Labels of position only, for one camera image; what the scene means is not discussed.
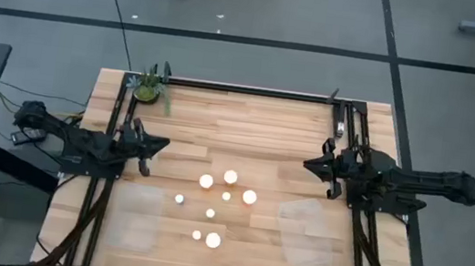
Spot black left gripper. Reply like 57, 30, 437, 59
115, 116, 174, 180

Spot black bar clamp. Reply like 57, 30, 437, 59
331, 98, 351, 140

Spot black power adapter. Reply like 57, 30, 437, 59
9, 124, 48, 150

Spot black cable bundle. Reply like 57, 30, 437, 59
34, 170, 116, 266
346, 207, 423, 266

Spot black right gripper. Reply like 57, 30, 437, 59
298, 135, 359, 203

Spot small potted green plant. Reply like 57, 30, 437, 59
122, 61, 178, 118

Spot clear plastic bin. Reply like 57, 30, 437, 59
270, 194, 343, 266
105, 179, 168, 255

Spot black aluminium table frame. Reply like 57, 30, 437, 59
63, 65, 408, 266

